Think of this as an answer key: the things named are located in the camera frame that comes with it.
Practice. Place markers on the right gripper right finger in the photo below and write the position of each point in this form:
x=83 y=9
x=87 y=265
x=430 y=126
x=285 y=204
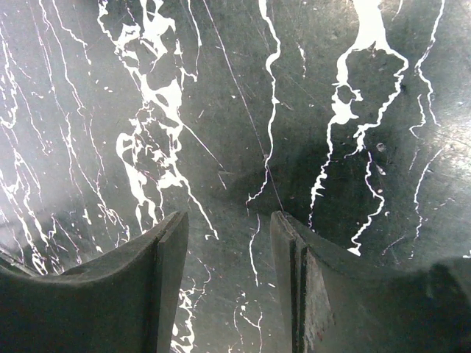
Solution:
x=334 y=301

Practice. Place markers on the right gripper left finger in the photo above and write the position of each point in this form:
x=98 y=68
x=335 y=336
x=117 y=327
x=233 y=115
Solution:
x=123 y=301

